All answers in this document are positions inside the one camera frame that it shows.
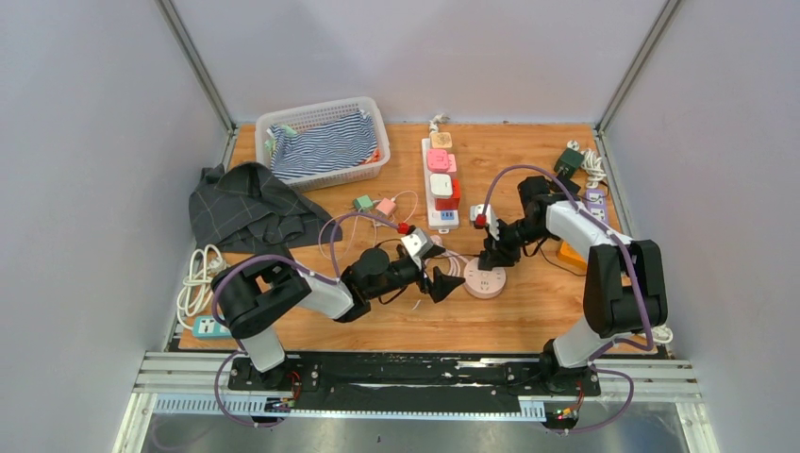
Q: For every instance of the white long power strip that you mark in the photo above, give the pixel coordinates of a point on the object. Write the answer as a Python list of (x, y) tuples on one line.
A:
[(442, 221)]

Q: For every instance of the orange power strip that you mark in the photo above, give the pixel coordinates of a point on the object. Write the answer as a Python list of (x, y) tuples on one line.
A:
[(568, 255)]

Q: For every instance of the black adapter at right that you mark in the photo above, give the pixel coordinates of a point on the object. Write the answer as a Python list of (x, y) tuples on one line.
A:
[(569, 185)]

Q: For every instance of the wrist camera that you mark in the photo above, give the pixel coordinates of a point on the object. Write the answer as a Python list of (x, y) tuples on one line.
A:
[(482, 216), (417, 243)]

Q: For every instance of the striped cloth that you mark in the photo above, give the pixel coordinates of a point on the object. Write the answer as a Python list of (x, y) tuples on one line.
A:
[(342, 144)]

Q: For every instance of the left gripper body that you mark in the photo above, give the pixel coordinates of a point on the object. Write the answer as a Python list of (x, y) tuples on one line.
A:
[(420, 276)]

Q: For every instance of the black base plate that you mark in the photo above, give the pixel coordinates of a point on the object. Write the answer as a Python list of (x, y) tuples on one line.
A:
[(415, 381)]

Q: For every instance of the white plastic basket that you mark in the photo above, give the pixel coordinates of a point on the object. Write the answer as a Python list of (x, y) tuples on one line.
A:
[(306, 117)]

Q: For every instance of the dark green adapter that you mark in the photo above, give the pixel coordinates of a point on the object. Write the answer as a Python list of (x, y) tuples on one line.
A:
[(568, 162)]

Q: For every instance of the green small charger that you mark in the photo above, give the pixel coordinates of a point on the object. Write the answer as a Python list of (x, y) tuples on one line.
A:
[(363, 203)]

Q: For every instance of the white plug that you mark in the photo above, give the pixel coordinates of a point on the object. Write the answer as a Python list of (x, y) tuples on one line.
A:
[(441, 186)]

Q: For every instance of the beige plug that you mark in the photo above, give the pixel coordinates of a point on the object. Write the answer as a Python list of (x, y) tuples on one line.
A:
[(441, 140)]

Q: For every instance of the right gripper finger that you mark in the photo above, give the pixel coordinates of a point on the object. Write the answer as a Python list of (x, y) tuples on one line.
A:
[(506, 256), (490, 261)]

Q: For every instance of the round pink socket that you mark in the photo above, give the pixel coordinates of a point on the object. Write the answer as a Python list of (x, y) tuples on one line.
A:
[(483, 284)]

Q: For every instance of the pink plug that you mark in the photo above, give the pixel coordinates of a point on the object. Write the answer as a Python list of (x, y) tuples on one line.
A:
[(440, 161)]

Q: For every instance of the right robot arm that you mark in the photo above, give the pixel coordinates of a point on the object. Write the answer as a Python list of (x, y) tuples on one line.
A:
[(624, 296)]

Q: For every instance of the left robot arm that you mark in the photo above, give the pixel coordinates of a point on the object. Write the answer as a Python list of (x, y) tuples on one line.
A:
[(251, 297)]

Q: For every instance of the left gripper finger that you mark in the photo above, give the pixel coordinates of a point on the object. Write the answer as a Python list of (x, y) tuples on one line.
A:
[(442, 285), (435, 251)]

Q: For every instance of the purple power strip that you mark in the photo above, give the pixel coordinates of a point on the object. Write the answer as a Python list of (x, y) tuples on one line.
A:
[(596, 203)]

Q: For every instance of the dark grey plaid cloth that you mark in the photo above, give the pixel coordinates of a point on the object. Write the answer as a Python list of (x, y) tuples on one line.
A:
[(247, 209)]

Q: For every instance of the red plug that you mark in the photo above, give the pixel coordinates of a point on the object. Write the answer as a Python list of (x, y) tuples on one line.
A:
[(451, 203)]

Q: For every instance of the teal power strip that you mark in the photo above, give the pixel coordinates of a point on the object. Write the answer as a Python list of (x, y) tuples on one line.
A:
[(205, 327)]

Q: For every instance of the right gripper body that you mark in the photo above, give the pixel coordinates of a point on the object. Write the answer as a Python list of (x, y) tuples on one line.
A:
[(509, 235)]

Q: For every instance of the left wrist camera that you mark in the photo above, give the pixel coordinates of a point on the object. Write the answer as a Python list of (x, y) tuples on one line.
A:
[(417, 243)]

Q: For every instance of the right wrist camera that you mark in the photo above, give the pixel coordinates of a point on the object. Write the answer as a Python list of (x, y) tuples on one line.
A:
[(482, 216)]

